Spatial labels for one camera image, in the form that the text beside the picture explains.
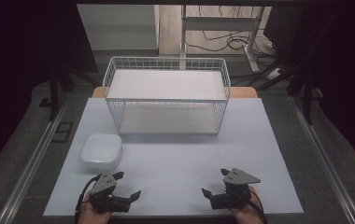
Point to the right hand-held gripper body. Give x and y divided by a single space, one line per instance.
236 189

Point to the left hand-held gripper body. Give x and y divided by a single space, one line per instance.
104 186

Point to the person's right hand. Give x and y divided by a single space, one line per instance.
246 213

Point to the person's left hand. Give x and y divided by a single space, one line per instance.
88 214

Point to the white square plastic container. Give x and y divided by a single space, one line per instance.
101 151

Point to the pale blue table sheet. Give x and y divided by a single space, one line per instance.
172 161

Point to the black metal stand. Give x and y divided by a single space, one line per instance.
306 93
54 93

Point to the white power strip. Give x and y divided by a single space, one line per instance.
273 74

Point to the black curtain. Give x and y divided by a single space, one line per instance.
343 77
23 71

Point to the white cabinet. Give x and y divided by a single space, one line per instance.
119 28

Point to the aluminium rail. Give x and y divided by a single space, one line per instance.
325 158
29 168

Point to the white metal desk frame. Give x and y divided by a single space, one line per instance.
219 23

